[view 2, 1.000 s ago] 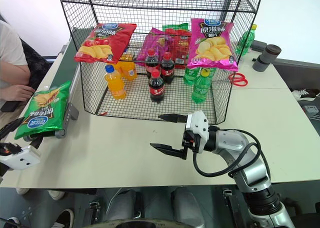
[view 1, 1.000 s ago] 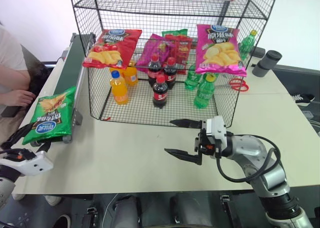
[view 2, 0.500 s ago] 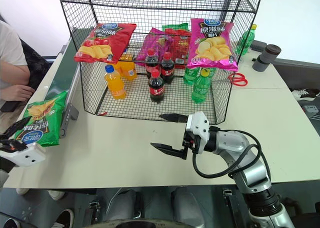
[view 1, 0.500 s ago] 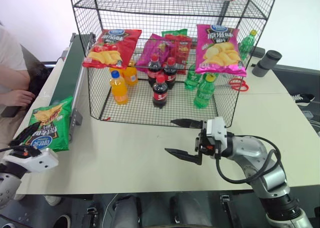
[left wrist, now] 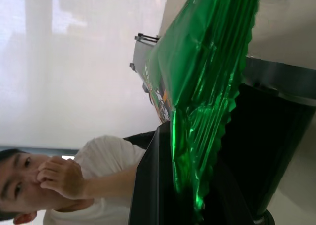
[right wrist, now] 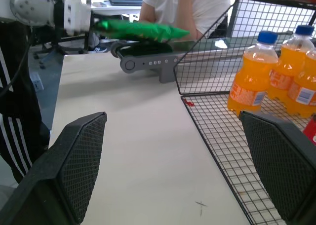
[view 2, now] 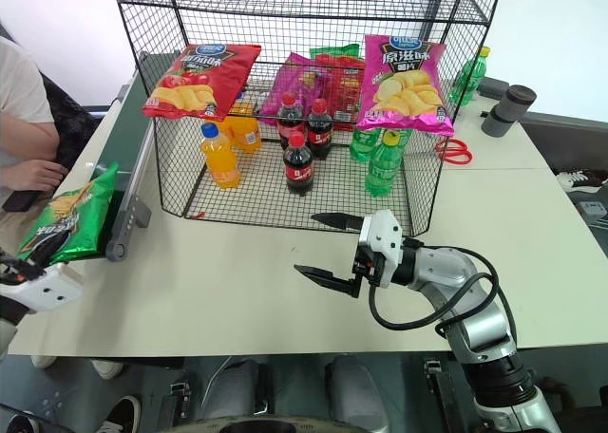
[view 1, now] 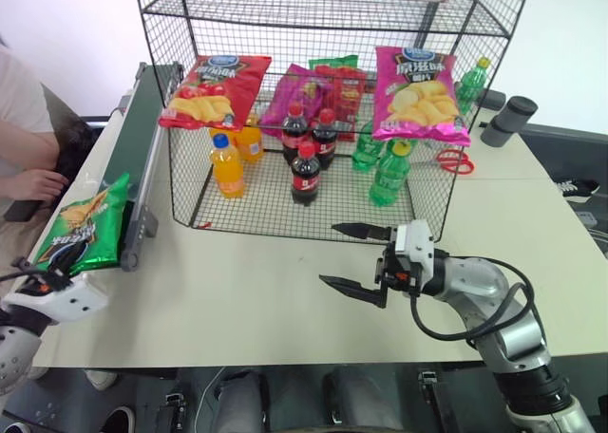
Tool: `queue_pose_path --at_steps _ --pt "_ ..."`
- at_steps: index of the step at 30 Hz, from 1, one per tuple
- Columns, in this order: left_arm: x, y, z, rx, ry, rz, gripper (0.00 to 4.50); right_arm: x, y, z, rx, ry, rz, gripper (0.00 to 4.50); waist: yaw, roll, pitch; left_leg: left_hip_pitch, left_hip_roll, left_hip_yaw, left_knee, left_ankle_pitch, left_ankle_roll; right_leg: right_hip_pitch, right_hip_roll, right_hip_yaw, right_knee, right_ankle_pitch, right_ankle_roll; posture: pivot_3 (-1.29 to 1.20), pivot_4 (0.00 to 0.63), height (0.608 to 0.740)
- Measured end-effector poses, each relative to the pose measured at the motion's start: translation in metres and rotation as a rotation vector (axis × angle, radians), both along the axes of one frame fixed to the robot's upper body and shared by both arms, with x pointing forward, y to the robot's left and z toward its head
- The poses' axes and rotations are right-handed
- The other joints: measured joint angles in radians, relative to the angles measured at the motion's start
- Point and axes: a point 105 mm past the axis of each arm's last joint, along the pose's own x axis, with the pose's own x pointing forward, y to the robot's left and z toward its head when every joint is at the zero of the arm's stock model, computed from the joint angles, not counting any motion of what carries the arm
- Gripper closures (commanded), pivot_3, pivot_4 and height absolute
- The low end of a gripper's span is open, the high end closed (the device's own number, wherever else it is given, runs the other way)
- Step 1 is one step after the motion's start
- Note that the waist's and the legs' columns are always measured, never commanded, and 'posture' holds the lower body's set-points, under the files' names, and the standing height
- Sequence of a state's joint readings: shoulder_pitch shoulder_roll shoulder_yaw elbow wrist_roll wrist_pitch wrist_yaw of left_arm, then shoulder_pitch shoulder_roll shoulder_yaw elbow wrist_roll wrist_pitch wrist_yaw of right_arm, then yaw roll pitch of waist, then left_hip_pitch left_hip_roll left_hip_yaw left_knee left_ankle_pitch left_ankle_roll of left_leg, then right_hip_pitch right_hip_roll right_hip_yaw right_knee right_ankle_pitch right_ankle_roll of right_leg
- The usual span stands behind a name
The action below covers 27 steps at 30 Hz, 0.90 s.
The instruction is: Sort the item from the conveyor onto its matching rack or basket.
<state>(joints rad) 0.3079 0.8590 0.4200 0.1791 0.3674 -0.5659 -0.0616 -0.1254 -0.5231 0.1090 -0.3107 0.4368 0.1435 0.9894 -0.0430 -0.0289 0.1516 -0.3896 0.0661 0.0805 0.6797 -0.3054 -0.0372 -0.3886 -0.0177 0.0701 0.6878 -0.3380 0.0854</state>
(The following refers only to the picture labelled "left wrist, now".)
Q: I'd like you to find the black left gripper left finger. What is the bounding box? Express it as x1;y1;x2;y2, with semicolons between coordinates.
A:
127;121;206;225

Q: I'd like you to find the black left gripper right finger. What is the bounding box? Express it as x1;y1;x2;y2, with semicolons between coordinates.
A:
202;83;316;225

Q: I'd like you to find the green foil snack bag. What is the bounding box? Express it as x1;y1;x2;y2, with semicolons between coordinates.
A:
143;0;260;222

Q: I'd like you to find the grey conveyor unit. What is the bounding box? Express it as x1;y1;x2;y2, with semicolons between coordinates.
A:
128;32;161;92

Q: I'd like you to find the bystander bare hand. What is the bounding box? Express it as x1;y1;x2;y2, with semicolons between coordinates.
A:
36;157;87;201

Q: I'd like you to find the black chair back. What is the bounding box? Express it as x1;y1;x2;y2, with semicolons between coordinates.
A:
122;130;158;150

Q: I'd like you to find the bystander in white T-shirt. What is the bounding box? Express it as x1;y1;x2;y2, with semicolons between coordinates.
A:
0;135;149;225

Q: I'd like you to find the dark grey metal bar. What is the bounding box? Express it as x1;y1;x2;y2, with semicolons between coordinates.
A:
243;57;316;107

